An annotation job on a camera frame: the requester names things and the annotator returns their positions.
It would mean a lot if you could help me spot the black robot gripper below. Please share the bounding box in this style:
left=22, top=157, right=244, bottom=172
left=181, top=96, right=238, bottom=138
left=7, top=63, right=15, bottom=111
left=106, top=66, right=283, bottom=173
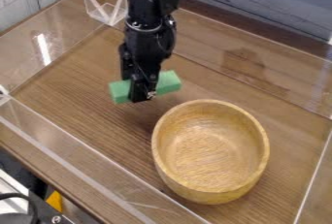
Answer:
left=120, top=17, right=177, bottom=103

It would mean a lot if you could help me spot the green rectangular block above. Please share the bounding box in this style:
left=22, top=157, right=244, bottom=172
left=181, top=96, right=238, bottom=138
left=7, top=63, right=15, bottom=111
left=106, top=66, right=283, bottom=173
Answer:
left=108, top=70, right=183, bottom=104

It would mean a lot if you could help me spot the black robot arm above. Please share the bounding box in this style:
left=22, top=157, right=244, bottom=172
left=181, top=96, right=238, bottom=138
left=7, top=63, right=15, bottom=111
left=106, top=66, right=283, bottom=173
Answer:
left=120, top=0, right=180, bottom=103

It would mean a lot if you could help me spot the brown wooden bowl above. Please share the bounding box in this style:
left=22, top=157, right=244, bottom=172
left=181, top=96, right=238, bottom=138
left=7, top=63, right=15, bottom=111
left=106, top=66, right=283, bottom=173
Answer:
left=152, top=99, right=271, bottom=205

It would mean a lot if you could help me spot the yellow and black device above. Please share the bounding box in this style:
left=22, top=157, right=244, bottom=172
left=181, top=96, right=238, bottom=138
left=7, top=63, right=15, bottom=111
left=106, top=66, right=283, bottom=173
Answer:
left=27, top=190, right=76, bottom=224

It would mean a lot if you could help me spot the clear acrylic corner bracket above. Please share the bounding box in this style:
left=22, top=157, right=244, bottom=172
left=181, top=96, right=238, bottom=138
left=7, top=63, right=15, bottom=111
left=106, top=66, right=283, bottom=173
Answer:
left=84, top=0, right=129, bottom=26

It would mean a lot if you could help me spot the clear acrylic front wall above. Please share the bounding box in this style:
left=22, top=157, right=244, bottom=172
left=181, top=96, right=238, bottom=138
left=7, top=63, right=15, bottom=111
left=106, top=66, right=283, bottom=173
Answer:
left=0, top=95, right=209, bottom=224

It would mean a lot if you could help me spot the black cable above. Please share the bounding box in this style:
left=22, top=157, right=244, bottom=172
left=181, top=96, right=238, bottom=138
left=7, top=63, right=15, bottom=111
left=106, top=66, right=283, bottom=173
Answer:
left=0, top=192, right=43, bottom=224

